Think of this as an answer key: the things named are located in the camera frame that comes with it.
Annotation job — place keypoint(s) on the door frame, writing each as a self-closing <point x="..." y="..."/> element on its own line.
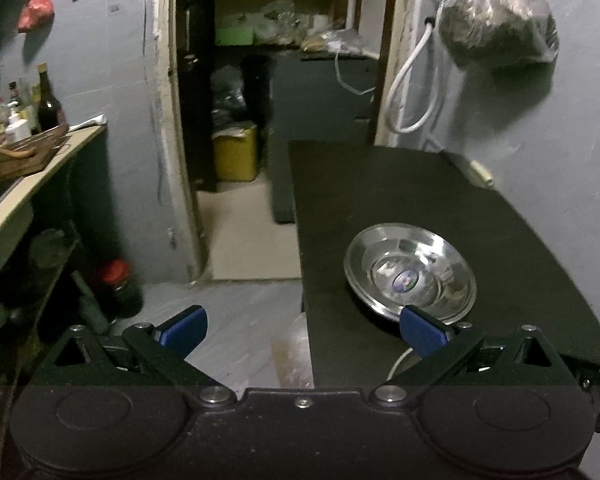
<point x="172" y="120"/>

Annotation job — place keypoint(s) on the small white jar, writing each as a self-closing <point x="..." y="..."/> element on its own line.
<point x="17" y="127"/>

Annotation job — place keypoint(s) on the green box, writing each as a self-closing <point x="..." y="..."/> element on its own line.
<point x="234" y="35"/>

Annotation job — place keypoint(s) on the white bowl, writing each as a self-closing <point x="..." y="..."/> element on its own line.
<point x="397" y="362"/>

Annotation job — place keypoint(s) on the plastic bag with dark contents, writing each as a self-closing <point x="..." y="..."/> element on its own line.
<point x="500" y="15"/>

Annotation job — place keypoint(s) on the red plastic bag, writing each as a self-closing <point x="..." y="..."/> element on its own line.
<point x="35" y="7"/>

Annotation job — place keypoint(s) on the beige counter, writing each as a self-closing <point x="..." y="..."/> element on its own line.
<point x="10" y="210"/>

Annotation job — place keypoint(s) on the dark glass bottle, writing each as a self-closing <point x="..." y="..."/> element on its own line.
<point x="49" y="105"/>

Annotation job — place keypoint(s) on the stainless steel bowl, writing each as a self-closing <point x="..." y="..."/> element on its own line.
<point x="410" y="272"/>

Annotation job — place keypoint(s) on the red lid jar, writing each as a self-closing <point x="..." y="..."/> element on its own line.
<point x="119" y="287"/>

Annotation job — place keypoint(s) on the yellow box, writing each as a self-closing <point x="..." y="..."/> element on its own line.
<point x="236" y="155"/>

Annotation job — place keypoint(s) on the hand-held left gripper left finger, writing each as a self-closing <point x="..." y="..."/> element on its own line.
<point x="182" y="327"/>

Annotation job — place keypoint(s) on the dark cabinet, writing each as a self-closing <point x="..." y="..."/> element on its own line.
<point x="320" y="130"/>

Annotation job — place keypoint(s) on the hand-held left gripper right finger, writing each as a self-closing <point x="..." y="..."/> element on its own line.
<point x="422" y="331"/>

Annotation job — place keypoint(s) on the dark plastic bags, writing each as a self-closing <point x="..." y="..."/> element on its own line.
<point x="229" y="100"/>

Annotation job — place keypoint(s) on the wooden cutting board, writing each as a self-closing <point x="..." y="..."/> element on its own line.
<point x="22" y="152"/>

